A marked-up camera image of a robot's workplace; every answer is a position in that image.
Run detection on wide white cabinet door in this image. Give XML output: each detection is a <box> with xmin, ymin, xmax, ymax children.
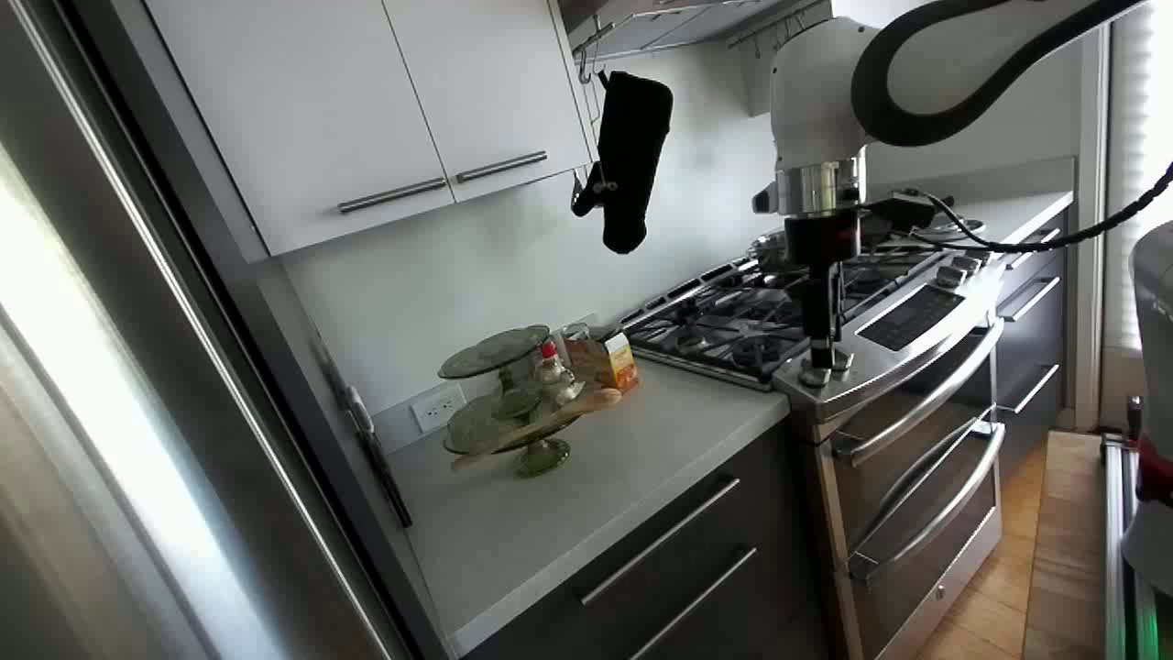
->
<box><xmin>143</xmin><ymin>0</ymin><xmax>460</xmax><ymax>260</ymax></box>

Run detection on stainless steel refrigerator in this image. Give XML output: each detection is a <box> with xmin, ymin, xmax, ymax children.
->
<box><xmin>0</xmin><ymin>0</ymin><xmax>445</xmax><ymax>660</ymax></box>

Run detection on dark drawer cabinet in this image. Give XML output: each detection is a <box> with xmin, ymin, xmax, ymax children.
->
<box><xmin>468</xmin><ymin>418</ymin><xmax>836</xmax><ymax>660</ymax></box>

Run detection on small clear jar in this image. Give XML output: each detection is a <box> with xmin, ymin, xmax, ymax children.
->
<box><xmin>560</xmin><ymin>319</ymin><xmax>610</xmax><ymax>386</ymax></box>

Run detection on small bottle red cap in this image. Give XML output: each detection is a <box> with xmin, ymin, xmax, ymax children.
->
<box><xmin>532</xmin><ymin>337</ymin><xmax>588</xmax><ymax>408</ymax></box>

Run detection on range hood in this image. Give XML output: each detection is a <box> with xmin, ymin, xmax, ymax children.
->
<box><xmin>555</xmin><ymin>0</ymin><xmax>836</xmax><ymax>58</ymax></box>

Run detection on narrow white cabinet door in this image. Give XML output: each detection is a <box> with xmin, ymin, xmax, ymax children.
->
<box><xmin>383</xmin><ymin>0</ymin><xmax>599</xmax><ymax>206</ymax></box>

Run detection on window blind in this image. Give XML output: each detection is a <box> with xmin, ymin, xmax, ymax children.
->
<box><xmin>1104</xmin><ymin>9</ymin><xmax>1157</xmax><ymax>424</ymax></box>

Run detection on silver cabinet bar handle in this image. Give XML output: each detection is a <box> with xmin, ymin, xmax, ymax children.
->
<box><xmin>452</xmin><ymin>146</ymin><xmax>555</xmax><ymax>185</ymax></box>
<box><xmin>335</xmin><ymin>171</ymin><xmax>455</xmax><ymax>218</ymax></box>

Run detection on white wall outlet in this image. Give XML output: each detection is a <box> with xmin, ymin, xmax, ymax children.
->
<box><xmin>408</xmin><ymin>381</ymin><xmax>468</xmax><ymax>440</ymax></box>

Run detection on stainless steel gas range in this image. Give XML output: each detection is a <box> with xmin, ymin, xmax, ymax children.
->
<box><xmin>621</xmin><ymin>193</ymin><xmax>1013</xmax><ymax>660</ymax></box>

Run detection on black oven mitt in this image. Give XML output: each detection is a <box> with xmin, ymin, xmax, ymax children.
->
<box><xmin>568</xmin><ymin>66</ymin><xmax>677</xmax><ymax>256</ymax></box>

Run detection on dark cabinet silver handles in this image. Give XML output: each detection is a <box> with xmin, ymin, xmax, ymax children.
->
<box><xmin>986</xmin><ymin>206</ymin><xmax>1082</xmax><ymax>484</ymax></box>

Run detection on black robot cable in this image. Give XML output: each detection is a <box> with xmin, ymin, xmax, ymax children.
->
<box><xmin>852</xmin><ymin>0</ymin><xmax>1173</xmax><ymax>256</ymax></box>

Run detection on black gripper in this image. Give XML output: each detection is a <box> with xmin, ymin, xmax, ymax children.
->
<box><xmin>784</xmin><ymin>213</ymin><xmax>870</xmax><ymax>377</ymax></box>

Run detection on two-tier glass stand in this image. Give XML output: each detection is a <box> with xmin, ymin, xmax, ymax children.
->
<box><xmin>436</xmin><ymin>322</ymin><xmax>588</xmax><ymax>481</ymax></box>

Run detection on small orange box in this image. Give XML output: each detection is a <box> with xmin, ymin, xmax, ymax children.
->
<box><xmin>593</xmin><ymin>327</ymin><xmax>647</xmax><ymax>397</ymax></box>

